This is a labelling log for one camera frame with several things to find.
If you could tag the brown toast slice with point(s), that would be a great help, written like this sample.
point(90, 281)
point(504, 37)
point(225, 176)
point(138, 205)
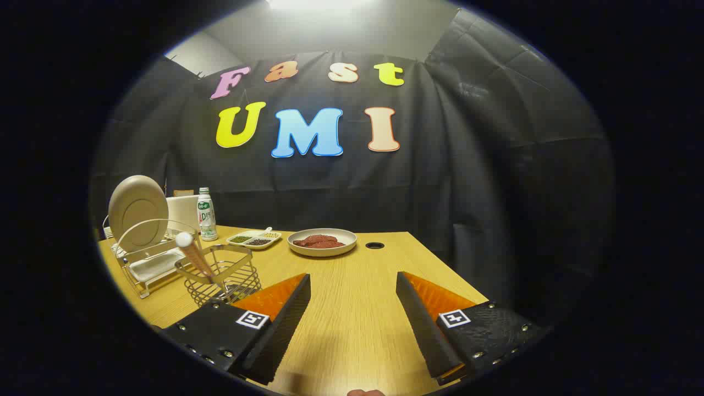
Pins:
point(183, 193)

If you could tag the beige round plate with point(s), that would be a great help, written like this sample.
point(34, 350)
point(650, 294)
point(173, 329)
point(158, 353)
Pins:
point(137, 212)

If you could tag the black backdrop cloth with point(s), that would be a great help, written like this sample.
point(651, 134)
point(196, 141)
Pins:
point(440, 192)

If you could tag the white toaster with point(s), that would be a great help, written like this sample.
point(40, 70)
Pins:
point(184, 212)

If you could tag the white divided dish with beans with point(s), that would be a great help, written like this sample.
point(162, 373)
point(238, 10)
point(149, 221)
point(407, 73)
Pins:
point(253, 240)

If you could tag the red meat piece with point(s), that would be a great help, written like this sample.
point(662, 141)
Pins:
point(311, 240)
point(333, 244)

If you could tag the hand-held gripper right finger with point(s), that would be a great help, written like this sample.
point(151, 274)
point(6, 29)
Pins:
point(421, 324)

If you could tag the white drink bottle green label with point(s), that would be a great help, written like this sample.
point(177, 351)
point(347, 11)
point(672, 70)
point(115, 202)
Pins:
point(207, 217)

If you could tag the white drip tray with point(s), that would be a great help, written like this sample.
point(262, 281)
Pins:
point(155, 265)

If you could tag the beige plate with meat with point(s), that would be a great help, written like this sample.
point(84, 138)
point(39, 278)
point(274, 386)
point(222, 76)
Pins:
point(322, 251)

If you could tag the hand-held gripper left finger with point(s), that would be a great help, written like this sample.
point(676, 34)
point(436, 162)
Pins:
point(280, 330)

